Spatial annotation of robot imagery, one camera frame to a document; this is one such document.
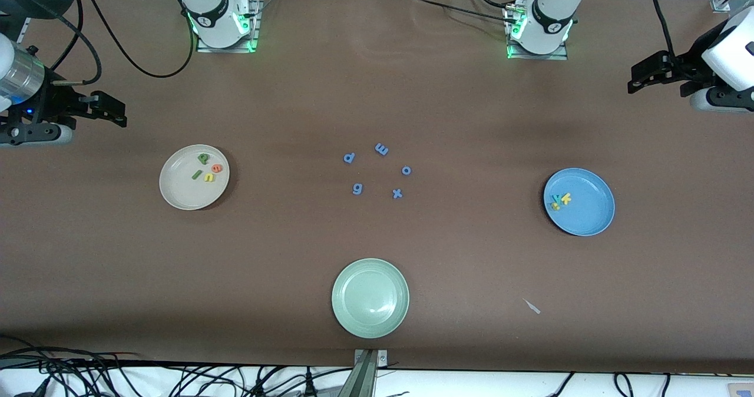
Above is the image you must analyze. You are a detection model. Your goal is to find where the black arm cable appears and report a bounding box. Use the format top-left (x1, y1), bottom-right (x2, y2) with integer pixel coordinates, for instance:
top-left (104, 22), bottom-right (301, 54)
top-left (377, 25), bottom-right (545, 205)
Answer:
top-left (651, 0), bottom-right (678, 62)
top-left (50, 0), bottom-right (198, 85)

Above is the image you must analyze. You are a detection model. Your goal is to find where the aluminium camera mount profile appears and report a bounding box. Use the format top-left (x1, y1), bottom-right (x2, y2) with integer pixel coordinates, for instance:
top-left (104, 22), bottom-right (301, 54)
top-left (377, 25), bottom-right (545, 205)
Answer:
top-left (353, 349), bottom-right (388, 397)

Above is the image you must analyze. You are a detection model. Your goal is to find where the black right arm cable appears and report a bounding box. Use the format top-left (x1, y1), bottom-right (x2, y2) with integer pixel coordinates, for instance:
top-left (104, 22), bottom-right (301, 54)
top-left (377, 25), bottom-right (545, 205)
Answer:
top-left (50, 0), bottom-right (198, 85)

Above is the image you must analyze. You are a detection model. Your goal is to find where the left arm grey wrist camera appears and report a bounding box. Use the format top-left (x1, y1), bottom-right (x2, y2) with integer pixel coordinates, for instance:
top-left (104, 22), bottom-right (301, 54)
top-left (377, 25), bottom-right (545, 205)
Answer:
top-left (690, 88), bottom-right (754, 113)

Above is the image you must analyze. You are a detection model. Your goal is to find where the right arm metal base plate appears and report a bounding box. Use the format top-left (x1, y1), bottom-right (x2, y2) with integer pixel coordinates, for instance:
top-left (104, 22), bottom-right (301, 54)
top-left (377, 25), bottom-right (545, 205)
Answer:
top-left (196, 0), bottom-right (262, 54)

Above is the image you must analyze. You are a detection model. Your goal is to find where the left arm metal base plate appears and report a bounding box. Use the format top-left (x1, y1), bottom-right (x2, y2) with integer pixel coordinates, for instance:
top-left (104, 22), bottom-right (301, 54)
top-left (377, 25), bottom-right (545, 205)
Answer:
top-left (505, 1), bottom-right (570, 61)

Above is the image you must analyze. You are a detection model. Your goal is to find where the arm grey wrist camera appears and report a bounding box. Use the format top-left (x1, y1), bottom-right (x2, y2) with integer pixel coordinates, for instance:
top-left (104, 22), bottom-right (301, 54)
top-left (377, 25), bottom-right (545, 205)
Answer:
top-left (0, 123), bottom-right (75, 146)
top-left (690, 88), bottom-right (754, 113)

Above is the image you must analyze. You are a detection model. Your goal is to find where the pale green plate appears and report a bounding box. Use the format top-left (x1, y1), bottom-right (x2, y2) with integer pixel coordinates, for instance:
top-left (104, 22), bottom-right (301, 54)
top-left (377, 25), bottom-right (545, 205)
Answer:
top-left (332, 258), bottom-right (410, 339)

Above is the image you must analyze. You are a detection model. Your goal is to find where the blue plate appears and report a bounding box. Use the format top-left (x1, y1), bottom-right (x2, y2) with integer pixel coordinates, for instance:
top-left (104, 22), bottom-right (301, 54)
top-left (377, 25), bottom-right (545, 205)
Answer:
top-left (543, 168), bottom-right (616, 237)

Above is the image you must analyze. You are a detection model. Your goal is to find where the black base cable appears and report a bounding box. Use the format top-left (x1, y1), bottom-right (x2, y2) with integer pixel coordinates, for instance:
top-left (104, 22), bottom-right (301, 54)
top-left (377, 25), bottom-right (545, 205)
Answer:
top-left (412, 0), bottom-right (522, 27)

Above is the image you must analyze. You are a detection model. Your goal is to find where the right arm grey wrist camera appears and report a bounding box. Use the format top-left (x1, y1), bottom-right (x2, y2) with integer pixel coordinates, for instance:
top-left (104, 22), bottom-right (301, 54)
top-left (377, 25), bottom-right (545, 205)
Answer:
top-left (0, 123), bottom-right (75, 146)

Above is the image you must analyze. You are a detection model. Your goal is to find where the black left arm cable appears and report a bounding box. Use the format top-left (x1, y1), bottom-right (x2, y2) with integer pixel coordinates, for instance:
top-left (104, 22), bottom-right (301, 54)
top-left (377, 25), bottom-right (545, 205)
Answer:
top-left (651, 0), bottom-right (678, 62)

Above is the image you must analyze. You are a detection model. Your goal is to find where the beige plate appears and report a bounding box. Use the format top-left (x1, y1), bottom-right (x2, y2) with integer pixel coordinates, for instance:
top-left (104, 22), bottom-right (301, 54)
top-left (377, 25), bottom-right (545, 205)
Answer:
top-left (159, 144), bottom-right (230, 211)

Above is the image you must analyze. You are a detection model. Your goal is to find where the brown table cover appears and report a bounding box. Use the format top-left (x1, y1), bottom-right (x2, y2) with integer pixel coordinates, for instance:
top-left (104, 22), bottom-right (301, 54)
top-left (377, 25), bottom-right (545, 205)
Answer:
top-left (0, 0), bottom-right (754, 374)

